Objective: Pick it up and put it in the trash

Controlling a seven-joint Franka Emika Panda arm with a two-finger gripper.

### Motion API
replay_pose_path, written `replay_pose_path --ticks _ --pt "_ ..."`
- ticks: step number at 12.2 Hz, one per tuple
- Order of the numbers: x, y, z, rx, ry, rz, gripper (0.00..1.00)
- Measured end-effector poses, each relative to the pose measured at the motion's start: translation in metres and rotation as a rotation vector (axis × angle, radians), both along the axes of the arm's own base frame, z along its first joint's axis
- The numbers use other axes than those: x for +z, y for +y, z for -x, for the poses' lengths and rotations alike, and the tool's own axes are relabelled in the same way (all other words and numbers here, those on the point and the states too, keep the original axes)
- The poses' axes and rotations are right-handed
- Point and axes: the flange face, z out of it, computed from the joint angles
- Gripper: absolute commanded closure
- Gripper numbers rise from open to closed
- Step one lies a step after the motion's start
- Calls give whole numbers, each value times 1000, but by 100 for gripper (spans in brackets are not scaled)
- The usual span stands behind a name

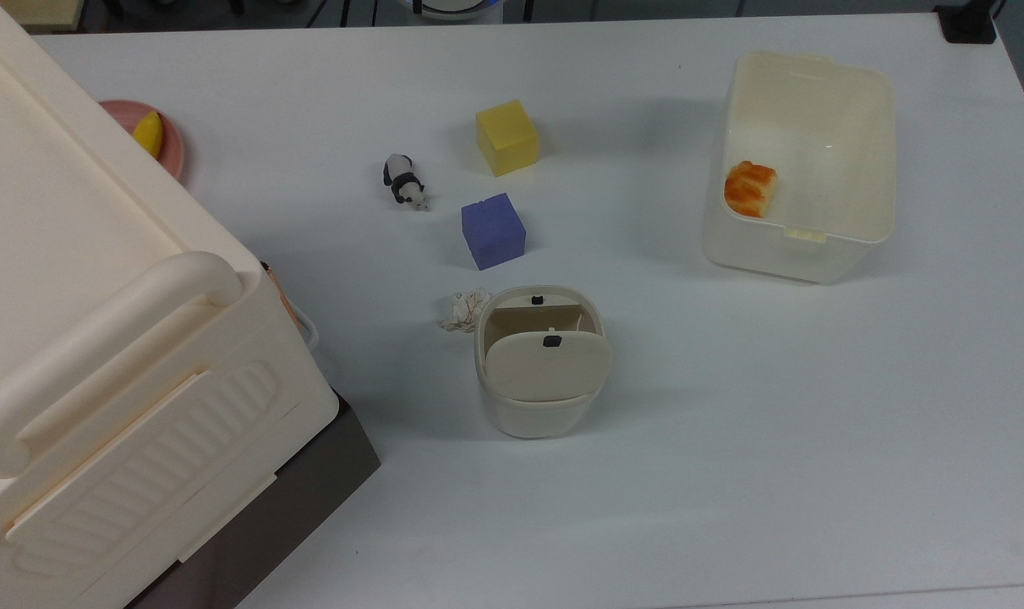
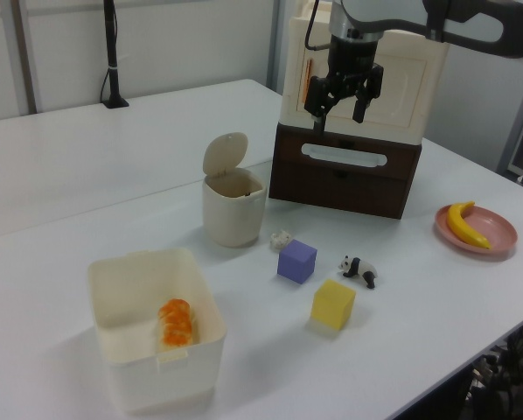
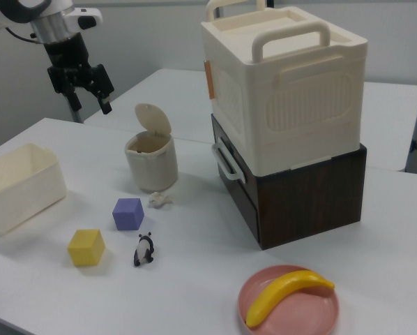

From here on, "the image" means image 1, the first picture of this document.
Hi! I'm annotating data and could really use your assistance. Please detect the white paper ball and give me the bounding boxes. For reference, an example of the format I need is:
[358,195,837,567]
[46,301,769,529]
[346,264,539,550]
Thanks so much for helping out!
[440,288,492,334]

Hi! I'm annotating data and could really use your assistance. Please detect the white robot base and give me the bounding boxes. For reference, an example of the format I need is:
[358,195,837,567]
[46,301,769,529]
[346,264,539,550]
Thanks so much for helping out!
[406,0,506,19]

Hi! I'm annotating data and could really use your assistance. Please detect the cream swing-lid trash bin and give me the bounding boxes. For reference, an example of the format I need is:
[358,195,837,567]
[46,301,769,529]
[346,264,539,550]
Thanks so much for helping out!
[474,285,613,440]

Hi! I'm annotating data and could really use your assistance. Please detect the purple foam cube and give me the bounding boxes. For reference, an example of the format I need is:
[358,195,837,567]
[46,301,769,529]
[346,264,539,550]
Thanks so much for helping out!
[461,193,528,272]

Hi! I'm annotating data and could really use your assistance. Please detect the small panda figurine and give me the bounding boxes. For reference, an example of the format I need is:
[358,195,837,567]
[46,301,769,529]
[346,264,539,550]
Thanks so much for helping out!
[382,153,430,211]

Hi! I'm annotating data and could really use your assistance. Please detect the yellow foam cube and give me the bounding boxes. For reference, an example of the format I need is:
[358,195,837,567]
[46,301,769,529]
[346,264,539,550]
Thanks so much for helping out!
[475,99,540,178]

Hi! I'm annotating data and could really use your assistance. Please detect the orange toy bread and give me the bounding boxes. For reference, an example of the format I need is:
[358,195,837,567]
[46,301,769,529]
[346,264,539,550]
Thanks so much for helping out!
[724,161,778,219]

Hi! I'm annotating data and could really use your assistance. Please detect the cream plastic tub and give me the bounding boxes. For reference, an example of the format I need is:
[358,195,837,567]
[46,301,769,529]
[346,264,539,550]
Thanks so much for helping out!
[702,50,896,285]

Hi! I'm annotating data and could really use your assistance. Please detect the pink plate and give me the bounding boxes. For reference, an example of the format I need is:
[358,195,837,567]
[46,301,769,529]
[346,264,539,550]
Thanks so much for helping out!
[99,100,186,180]

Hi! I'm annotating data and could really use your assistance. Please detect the yellow toy fruit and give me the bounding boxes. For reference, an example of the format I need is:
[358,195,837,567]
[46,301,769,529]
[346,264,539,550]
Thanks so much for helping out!
[133,111,165,160]

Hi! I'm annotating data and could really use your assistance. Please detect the large cream plastic storage box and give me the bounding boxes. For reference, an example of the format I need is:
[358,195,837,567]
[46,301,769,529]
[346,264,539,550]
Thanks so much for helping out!
[0,0,341,609]

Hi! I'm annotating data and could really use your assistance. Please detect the black table clamp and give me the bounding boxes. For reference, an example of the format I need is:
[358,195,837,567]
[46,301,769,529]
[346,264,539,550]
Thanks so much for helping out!
[934,0,999,45]

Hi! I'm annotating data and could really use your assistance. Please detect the pale yellow box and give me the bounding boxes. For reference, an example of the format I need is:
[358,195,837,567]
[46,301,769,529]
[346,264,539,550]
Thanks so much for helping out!
[0,0,85,33]

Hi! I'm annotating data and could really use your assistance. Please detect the copper brown strap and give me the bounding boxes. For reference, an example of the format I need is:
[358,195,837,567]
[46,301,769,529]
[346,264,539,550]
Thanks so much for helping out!
[260,261,303,332]

